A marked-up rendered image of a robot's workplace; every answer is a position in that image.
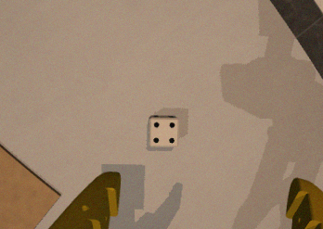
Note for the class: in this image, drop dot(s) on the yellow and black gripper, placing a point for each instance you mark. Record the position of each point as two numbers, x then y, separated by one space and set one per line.
92 208

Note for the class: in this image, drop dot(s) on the tan flat mat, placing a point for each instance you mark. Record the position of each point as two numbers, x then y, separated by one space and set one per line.
25 198

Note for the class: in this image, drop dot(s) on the white die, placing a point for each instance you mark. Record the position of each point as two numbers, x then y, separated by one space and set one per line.
163 131

